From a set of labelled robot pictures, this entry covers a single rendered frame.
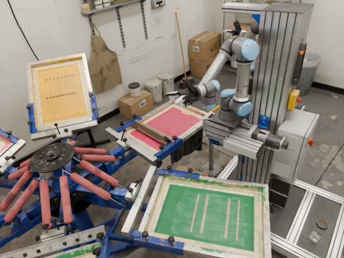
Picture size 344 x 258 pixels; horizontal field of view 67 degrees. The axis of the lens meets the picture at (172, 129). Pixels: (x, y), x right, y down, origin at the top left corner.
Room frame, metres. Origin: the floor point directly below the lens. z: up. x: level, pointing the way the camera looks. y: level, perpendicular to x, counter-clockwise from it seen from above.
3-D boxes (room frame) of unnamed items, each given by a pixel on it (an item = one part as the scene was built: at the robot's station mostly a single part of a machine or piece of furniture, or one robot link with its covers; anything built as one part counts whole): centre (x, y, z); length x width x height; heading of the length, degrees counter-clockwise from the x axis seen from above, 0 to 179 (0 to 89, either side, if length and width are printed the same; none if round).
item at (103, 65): (3.89, 0.95, 1.06); 0.53 x 0.07 x 1.05; 132
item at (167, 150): (1.70, 0.04, 0.98); 0.30 x 0.05 x 0.07; 132
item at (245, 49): (1.57, -0.51, 1.63); 0.15 x 0.12 x 0.55; 25
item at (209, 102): (1.48, -0.26, 1.56); 0.11 x 0.08 x 0.11; 25
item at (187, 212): (1.09, -0.03, 1.05); 1.08 x 0.61 x 0.23; 72
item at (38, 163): (1.37, 0.84, 0.67); 0.39 x 0.39 x 1.35
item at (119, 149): (1.69, 0.47, 1.02); 0.17 x 0.06 x 0.05; 132
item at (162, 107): (2.07, 0.05, 0.97); 0.79 x 0.58 x 0.04; 132
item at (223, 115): (1.70, -0.45, 1.31); 0.15 x 0.15 x 0.10
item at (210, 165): (2.36, -0.45, 0.48); 0.22 x 0.22 x 0.96; 42
